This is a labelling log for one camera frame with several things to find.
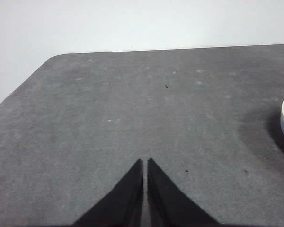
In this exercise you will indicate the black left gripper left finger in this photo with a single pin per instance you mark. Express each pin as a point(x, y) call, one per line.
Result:
point(123, 203)

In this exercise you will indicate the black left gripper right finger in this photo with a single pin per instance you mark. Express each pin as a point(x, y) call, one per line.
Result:
point(170, 203)

